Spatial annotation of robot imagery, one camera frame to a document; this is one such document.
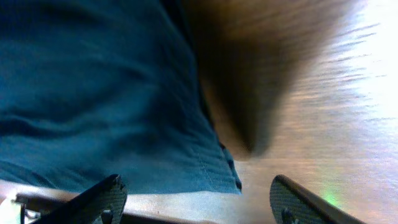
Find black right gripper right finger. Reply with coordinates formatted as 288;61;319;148
269;175;364;224

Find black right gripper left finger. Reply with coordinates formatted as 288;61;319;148
35;174;127;224

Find navy blue shorts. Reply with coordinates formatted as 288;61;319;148
1;0;242;194

